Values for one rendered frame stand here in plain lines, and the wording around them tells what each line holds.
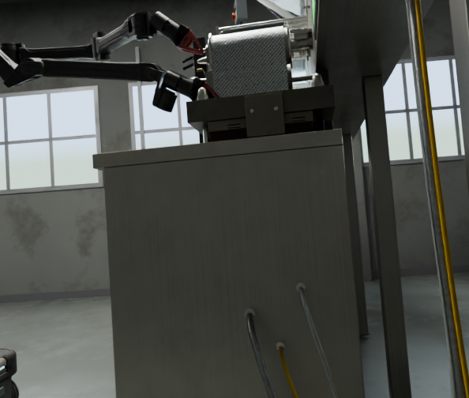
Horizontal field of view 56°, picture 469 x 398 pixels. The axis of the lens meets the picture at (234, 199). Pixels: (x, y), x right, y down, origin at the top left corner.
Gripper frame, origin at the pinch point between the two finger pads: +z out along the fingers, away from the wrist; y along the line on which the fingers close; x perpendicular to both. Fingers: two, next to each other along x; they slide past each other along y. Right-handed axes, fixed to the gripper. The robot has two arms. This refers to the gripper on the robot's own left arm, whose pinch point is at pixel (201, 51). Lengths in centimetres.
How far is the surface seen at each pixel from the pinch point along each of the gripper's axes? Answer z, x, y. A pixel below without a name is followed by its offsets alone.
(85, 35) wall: -229, -18, -331
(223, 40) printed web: 5.9, 6.1, 5.6
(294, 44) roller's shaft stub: 25.1, 18.3, 2.3
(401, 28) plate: 50, 29, 32
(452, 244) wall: 231, 25, -338
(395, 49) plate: 52, 29, 18
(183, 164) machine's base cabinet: 24, -31, 35
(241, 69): 16.2, 1.6, 7.2
